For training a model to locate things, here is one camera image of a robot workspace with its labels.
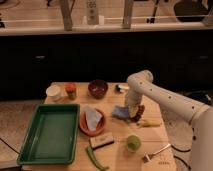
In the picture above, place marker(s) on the green plastic tray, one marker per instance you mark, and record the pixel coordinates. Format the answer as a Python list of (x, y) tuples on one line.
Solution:
[(51, 135)]

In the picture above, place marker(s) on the dark red bowl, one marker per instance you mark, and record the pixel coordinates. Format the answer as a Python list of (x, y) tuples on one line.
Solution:
[(98, 88)]

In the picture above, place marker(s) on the wooden post left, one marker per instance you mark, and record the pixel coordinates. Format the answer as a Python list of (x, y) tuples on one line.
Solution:
[(66, 14)]

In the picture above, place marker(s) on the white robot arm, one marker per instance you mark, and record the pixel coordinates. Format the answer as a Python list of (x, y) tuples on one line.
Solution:
[(199, 115)]

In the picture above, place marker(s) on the white cup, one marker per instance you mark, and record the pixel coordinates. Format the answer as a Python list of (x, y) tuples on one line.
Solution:
[(54, 92)]

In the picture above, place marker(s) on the white remote on stand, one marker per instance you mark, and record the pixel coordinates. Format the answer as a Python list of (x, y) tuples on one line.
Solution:
[(92, 12)]

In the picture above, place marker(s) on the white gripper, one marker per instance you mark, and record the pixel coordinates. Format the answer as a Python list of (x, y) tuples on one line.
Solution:
[(132, 104)]

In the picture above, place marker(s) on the green translucent cup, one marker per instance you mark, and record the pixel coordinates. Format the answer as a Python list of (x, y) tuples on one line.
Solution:
[(133, 143)]

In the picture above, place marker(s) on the blue sponge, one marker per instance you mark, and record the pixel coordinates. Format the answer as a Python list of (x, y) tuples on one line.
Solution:
[(120, 112)]

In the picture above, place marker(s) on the silver fork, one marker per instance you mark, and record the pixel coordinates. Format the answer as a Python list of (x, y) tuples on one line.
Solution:
[(148, 157)]

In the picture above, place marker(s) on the orange plate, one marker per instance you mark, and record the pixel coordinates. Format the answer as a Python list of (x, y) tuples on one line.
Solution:
[(100, 126)]

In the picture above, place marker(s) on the white crumpled napkin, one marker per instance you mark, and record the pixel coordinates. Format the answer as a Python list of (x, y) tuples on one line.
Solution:
[(92, 118)]

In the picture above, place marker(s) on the wooden post right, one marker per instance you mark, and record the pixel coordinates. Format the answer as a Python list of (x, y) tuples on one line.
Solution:
[(127, 16)]

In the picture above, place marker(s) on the green okra pod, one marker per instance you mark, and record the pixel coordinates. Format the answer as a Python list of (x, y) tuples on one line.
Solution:
[(93, 159)]

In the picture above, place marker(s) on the bunch of dark grapes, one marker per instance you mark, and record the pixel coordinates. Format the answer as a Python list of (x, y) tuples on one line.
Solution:
[(139, 113)]

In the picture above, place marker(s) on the wooden block eraser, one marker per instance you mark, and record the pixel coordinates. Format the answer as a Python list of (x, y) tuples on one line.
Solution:
[(101, 140)]

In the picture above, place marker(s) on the black floor box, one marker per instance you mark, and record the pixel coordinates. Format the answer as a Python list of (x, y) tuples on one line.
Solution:
[(205, 98)]

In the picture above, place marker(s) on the wooden post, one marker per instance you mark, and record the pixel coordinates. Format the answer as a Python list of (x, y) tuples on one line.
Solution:
[(66, 14), (127, 16)]

